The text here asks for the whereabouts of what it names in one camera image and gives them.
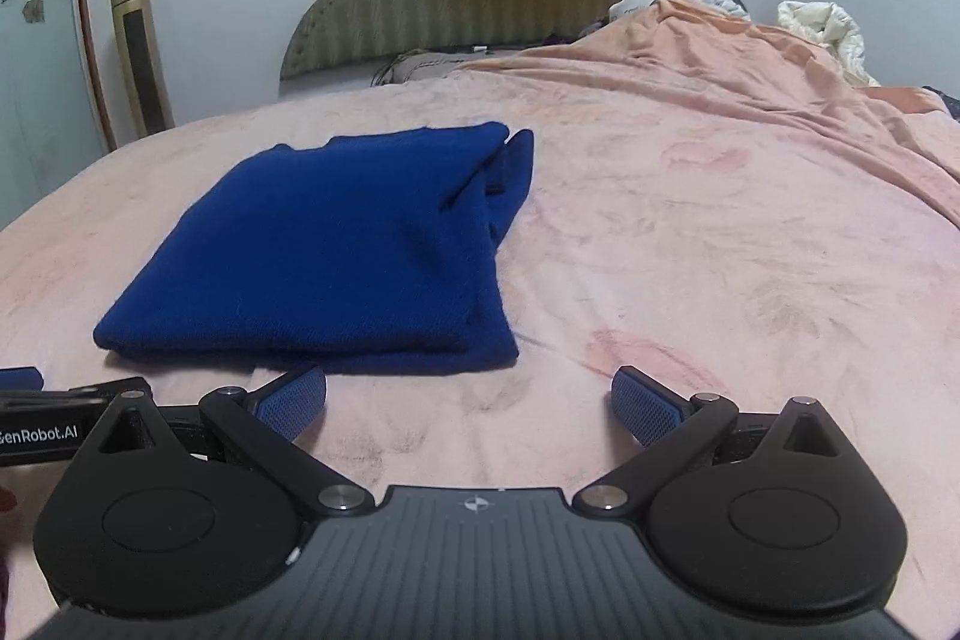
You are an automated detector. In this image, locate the flower decal wardrobe door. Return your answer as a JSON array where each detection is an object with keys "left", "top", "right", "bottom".
[{"left": 0, "top": 0, "right": 115, "bottom": 230}]

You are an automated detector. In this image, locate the pink floral bed sheet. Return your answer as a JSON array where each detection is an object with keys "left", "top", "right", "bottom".
[{"left": 0, "top": 66, "right": 960, "bottom": 618}]

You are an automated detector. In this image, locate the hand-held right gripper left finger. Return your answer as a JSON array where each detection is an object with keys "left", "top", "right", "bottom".
[{"left": 97, "top": 364, "right": 376, "bottom": 521}]

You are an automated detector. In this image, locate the blue knit sweater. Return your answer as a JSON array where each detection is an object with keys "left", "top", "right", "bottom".
[{"left": 94, "top": 120, "right": 536, "bottom": 378}]

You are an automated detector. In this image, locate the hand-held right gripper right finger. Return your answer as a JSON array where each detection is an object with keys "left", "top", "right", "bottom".
[{"left": 573, "top": 365, "right": 845, "bottom": 521}]

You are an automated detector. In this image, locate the peach blanket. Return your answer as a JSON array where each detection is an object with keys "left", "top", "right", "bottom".
[{"left": 450, "top": 0, "right": 960, "bottom": 184}]

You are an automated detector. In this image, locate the brown pillow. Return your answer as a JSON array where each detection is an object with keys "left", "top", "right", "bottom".
[{"left": 370, "top": 49, "right": 520, "bottom": 88}]

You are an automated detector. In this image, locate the cream quilt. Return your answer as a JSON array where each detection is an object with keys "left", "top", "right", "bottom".
[{"left": 775, "top": 0, "right": 880, "bottom": 88}]

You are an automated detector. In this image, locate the gold tower fan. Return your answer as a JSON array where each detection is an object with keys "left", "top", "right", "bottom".
[{"left": 106, "top": 0, "right": 176, "bottom": 142}]

